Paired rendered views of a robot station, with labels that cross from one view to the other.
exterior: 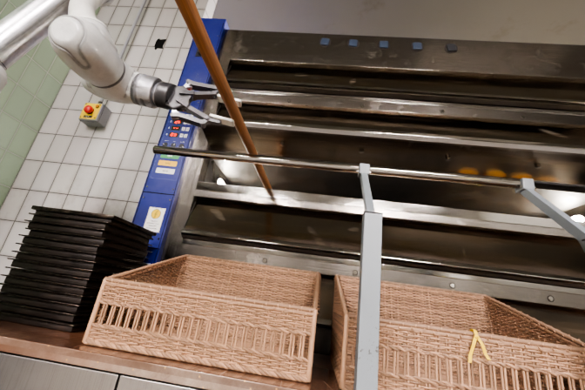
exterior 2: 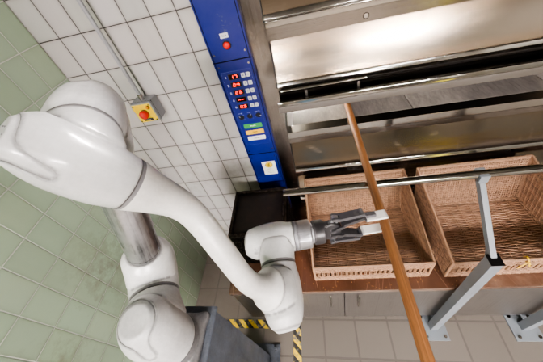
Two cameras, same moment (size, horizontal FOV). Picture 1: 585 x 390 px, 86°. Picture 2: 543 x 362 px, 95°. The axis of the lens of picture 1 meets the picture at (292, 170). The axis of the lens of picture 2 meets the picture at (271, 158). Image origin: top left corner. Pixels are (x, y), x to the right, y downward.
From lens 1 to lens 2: 133 cm
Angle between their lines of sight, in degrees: 65
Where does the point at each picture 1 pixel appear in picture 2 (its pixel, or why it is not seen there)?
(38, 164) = (144, 153)
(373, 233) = (493, 271)
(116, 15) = not seen: outside the picture
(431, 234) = (507, 120)
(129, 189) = (233, 151)
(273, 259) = not seen: hidden behind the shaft
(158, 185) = (258, 148)
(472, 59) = not seen: outside the picture
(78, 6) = (259, 297)
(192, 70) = (211, 13)
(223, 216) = (319, 149)
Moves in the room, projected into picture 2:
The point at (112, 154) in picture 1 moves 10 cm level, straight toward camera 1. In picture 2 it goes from (195, 132) to (204, 140)
